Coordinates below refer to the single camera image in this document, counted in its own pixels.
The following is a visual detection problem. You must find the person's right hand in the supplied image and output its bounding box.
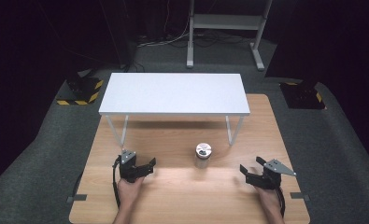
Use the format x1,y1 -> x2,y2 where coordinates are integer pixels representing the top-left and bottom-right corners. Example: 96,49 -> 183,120
254,185 -> 283,217

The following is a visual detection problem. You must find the person's left hand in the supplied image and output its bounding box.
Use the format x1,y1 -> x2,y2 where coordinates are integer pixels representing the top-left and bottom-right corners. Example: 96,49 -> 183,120
116,176 -> 147,213

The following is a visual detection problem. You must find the black base with striped edge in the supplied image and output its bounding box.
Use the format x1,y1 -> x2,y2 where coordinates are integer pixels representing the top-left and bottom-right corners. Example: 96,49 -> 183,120
55,68 -> 105,106
278,80 -> 327,111

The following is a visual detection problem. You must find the small white table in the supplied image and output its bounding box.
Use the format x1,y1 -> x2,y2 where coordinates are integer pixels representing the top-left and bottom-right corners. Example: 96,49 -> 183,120
98,72 -> 251,147

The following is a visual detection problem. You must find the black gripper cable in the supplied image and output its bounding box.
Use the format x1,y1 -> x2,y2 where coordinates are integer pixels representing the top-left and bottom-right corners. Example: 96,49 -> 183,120
111,155 -> 123,209
275,186 -> 287,217

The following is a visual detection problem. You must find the grey tape strip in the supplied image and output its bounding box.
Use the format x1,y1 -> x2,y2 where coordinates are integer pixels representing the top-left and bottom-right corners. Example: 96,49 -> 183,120
66,193 -> 89,203
290,191 -> 311,201

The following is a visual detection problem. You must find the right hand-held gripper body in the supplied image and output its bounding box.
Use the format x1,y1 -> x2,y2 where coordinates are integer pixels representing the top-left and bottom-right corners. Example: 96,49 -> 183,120
245,158 -> 297,191

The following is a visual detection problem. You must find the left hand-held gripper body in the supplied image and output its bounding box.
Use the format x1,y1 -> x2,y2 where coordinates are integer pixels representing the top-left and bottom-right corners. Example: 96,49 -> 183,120
119,149 -> 147,184

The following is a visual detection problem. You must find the white metal stand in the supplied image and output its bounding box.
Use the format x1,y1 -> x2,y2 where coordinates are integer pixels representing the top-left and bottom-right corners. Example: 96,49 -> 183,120
185,0 -> 274,72

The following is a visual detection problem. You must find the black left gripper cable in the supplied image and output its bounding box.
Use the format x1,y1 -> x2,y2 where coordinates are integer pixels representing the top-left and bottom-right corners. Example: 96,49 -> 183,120
111,155 -> 123,209

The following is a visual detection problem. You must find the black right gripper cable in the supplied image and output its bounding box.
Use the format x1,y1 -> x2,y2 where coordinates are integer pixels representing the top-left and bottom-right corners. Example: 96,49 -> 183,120
275,186 -> 287,217

